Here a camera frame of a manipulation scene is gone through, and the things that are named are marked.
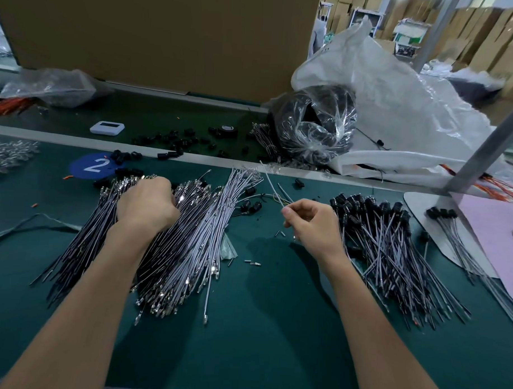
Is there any person's left hand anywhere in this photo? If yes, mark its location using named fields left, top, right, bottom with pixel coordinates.
left=114, top=175, right=183, bottom=243

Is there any person's right hand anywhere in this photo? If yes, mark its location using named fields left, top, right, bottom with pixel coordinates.
left=279, top=197, right=352, bottom=271

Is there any pile of grey wires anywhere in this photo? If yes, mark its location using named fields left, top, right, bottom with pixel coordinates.
left=29, top=161, right=265, bottom=330

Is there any pile of wires with black caps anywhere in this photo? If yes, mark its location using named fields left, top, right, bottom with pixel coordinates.
left=326, top=192, right=476, bottom=332

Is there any small bundle of capped wires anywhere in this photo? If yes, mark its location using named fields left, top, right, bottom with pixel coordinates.
left=422, top=207, right=513, bottom=330

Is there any person's right forearm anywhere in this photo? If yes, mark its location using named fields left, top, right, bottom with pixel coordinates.
left=319, top=252, right=457, bottom=389

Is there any person's left forearm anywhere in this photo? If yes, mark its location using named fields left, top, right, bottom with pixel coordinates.
left=0, top=221, right=160, bottom=389

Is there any blue round number sticker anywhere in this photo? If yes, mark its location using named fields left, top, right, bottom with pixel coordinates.
left=69, top=151, right=120, bottom=182

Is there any small white timer device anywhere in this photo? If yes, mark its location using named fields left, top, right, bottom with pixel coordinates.
left=90, top=120, right=126, bottom=137

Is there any small clear plastic piece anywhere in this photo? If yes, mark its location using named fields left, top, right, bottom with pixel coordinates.
left=219, top=235, right=239, bottom=262

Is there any clear bag with black contents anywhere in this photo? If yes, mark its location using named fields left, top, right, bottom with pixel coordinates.
left=270, top=82, right=359, bottom=167

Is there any clear plastic strip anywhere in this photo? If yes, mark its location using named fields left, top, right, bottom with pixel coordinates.
left=0, top=211, right=82, bottom=250

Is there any crumpled clear plastic bag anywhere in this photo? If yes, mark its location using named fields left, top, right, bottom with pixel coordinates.
left=0, top=66, right=111, bottom=111

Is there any large white plastic sack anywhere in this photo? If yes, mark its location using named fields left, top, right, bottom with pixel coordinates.
left=288, top=17, right=513, bottom=196

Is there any brown cardboard panel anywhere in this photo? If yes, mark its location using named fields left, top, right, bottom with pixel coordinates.
left=0, top=0, right=323, bottom=107

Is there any pink paper sheet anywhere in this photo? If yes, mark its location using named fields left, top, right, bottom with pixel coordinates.
left=450, top=193, right=513, bottom=305

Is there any stack of cardboard boxes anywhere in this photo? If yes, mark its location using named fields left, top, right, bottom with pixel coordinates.
left=457, top=0, right=513, bottom=102

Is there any bundle of orange wires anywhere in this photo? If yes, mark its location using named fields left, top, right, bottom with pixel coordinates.
left=439, top=163, right=513, bottom=209

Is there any grey metal frame post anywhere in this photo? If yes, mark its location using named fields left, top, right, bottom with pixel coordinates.
left=445, top=90, right=513, bottom=198
left=412, top=0, right=462, bottom=74

